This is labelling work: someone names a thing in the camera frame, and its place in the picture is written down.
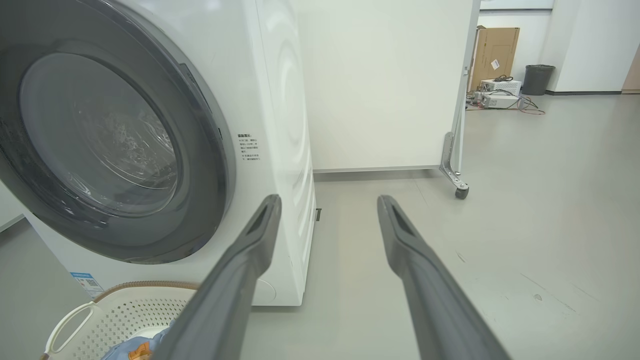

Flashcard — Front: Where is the white electronic device box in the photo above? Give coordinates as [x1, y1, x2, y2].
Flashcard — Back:
[479, 93, 520, 110]
[480, 78, 523, 96]

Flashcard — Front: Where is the dark grey trash bin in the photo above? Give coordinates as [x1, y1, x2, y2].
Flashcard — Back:
[522, 64, 556, 96]

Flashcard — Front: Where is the dark round glass washer door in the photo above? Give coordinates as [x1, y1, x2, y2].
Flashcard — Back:
[0, 0, 237, 265]

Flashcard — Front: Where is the blue energy label sticker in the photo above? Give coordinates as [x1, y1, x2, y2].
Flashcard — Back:
[70, 272, 105, 300]

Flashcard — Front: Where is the brown cardboard box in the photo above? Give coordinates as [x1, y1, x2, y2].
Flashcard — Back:
[469, 26, 521, 94]

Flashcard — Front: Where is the cream perforated basket brown rim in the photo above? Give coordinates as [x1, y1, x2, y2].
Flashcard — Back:
[41, 281, 201, 360]

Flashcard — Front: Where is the white front-load washing machine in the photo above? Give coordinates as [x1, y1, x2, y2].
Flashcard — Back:
[0, 0, 317, 307]

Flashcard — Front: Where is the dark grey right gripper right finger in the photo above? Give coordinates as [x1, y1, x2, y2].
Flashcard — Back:
[377, 194, 512, 360]

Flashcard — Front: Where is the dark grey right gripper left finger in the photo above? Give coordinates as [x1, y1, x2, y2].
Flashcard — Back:
[150, 194, 283, 360]

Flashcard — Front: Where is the blue cartoon print garment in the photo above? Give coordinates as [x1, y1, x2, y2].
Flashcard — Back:
[102, 320, 176, 360]

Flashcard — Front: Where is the white wheeled partition board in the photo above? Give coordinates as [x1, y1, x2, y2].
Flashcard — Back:
[295, 0, 482, 200]

